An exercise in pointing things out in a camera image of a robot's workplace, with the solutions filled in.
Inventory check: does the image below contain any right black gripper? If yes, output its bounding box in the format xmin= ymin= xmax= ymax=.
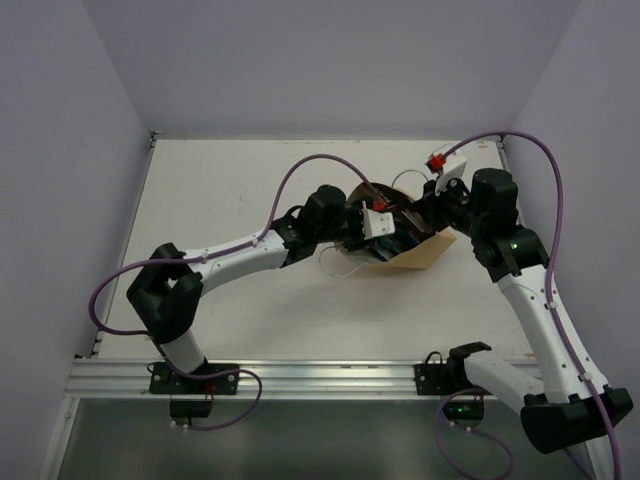
xmin=413 ymin=172 xmax=487 ymax=240

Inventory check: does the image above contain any brown paper bag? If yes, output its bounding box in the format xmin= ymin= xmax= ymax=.
xmin=317 ymin=169 xmax=456 ymax=278

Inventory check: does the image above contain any blue snack packet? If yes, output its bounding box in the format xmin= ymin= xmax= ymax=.
xmin=369 ymin=237 xmax=408 ymax=262

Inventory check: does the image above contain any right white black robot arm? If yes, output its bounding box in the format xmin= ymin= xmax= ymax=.
xmin=414 ymin=168 xmax=633 ymax=454

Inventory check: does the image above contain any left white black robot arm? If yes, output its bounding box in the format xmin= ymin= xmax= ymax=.
xmin=126 ymin=185 xmax=373 ymax=393

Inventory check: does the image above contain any black snack bag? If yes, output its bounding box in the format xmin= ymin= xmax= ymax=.
xmin=347 ymin=183 xmax=435 ymax=249

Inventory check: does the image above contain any right black controller box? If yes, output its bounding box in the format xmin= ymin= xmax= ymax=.
xmin=443 ymin=399 xmax=485 ymax=423

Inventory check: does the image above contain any black controller box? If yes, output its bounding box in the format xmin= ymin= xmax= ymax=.
xmin=169 ymin=399 xmax=213 ymax=424
xmin=443 ymin=399 xmax=485 ymax=423

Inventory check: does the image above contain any left black controller box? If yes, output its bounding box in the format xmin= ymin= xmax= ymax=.
xmin=169 ymin=399 xmax=213 ymax=424

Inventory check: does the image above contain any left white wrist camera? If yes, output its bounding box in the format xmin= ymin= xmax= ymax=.
xmin=362 ymin=208 xmax=396 ymax=240

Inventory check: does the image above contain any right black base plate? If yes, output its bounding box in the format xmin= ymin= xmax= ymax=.
xmin=413 ymin=351 xmax=474 ymax=396

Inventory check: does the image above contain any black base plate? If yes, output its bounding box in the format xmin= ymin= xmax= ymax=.
xmin=413 ymin=351 xmax=474 ymax=396
xmin=147 ymin=362 xmax=240 ymax=396

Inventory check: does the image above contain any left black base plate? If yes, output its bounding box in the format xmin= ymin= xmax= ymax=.
xmin=147 ymin=362 xmax=240 ymax=396

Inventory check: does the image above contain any aluminium mounting rail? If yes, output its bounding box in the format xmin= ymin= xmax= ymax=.
xmin=64 ymin=358 xmax=421 ymax=401

